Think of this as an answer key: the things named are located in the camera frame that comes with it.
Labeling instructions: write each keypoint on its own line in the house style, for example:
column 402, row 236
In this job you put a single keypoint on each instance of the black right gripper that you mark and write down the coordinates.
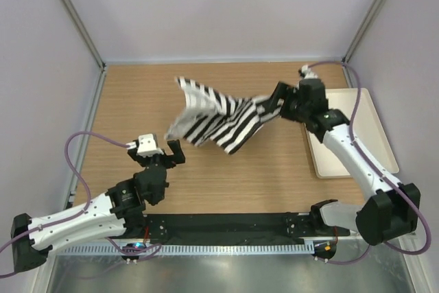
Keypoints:
column 284, row 91

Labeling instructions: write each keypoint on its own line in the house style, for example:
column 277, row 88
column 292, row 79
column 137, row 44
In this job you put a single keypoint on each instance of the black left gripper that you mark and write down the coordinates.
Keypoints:
column 171, row 160

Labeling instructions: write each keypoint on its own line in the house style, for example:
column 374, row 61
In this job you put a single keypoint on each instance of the black white striped tank top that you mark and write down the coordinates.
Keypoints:
column 210, row 115

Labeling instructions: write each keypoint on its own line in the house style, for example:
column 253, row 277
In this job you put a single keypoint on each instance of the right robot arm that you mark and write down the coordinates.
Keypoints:
column 391, row 207

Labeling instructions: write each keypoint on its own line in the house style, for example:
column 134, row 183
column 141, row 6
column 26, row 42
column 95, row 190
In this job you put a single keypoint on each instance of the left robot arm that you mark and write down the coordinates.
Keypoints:
column 116, row 213

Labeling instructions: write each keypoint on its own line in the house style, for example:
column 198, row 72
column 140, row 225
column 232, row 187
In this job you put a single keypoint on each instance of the left black controller puck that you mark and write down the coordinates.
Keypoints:
column 132, row 251

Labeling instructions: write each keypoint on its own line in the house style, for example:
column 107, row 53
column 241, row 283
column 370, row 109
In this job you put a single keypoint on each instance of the black controller puck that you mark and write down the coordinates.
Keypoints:
column 132, row 251
column 324, row 251

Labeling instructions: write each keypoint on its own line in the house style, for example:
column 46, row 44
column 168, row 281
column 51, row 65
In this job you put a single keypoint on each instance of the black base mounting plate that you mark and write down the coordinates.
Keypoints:
column 228, row 229

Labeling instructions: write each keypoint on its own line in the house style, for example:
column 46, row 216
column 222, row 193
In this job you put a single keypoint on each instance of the right black controller puck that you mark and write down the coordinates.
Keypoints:
column 324, row 251

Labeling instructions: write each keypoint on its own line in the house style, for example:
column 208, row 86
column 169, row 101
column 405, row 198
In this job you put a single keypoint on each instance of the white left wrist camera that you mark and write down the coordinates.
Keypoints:
column 145, row 145

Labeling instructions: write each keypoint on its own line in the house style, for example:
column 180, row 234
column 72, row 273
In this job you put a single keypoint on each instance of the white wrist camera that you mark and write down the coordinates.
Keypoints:
column 145, row 145
column 305, row 72

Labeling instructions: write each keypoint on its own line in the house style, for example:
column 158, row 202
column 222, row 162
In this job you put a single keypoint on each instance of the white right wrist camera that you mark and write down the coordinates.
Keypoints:
column 305, row 72

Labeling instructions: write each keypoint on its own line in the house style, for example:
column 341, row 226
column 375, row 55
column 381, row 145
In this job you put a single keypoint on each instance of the slotted cable duct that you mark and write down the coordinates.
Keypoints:
column 106, row 249

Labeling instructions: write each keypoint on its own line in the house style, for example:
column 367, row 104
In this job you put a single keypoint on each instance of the left aluminium frame post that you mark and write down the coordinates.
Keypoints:
column 83, row 32

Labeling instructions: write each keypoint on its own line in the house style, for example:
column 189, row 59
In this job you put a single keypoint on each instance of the aluminium frame post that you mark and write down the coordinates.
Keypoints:
column 367, row 22
column 83, row 32

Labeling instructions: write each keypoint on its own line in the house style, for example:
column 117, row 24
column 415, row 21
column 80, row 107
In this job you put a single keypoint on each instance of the right aluminium frame post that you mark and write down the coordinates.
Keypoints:
column 367, row 22

